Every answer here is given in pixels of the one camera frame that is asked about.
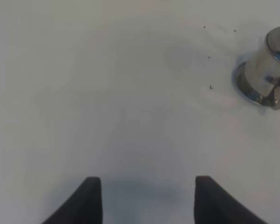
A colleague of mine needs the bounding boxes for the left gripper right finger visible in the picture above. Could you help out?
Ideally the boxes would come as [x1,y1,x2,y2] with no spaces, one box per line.
[194,176,265,224]

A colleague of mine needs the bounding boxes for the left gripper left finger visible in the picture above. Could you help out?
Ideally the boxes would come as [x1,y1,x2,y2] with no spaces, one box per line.
[44,177,103,224]

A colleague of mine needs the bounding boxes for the stainless steel teapot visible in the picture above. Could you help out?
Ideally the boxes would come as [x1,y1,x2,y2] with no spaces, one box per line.
[238,26,280,110]

